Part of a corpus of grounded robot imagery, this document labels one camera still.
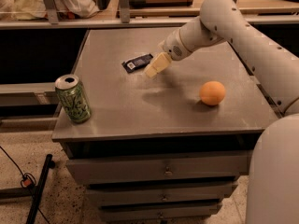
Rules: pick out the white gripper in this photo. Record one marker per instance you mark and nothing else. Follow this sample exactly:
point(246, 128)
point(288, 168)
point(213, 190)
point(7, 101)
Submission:
point(172, 48)

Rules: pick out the dark blue rxbar wrapper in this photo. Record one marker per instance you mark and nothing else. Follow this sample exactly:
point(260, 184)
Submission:
point(137, 63)

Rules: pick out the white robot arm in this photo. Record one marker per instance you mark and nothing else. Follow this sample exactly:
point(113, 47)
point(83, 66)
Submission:
point(273, 190)

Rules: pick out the orange fruit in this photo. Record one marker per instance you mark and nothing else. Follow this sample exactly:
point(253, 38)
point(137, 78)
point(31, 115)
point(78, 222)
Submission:
point(212, 93)

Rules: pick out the grey drawer cabinet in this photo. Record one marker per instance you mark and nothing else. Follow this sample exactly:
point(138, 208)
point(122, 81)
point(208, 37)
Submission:
point(151, 148)

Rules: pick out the green drink can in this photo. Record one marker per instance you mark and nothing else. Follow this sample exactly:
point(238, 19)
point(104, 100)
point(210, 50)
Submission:
point(71, 94)

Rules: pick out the white cloth on shelf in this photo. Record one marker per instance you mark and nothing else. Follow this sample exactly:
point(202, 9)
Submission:
point(25, 10)

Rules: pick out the black stand leg left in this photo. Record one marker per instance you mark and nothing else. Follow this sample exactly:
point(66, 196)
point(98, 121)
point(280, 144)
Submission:
point(48, 164)

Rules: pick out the grey metal shelf rail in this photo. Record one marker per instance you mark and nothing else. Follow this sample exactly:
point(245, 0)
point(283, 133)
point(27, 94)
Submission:
point(118, 13)

